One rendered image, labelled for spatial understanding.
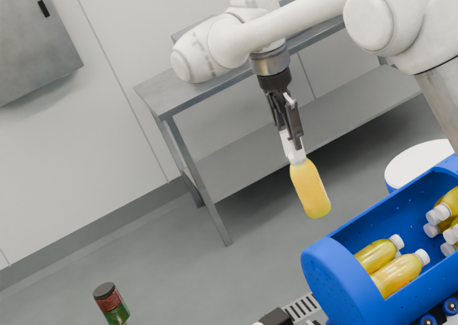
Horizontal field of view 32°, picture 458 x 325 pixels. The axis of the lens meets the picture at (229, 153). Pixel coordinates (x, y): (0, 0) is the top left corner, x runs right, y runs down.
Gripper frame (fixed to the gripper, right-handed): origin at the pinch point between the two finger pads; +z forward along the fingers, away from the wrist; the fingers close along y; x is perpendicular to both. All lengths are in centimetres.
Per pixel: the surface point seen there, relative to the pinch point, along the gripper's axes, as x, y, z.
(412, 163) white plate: -48, 31, 41
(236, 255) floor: -28, 205, 163
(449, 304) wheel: -19, -24, 45
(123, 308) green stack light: 50, 18, 33
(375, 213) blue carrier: -17.1, 0.0, 28.6
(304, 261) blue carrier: 6.7, -4.3, 28.5
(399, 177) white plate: -41, 28, 41
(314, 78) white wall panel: -141, 301, 130
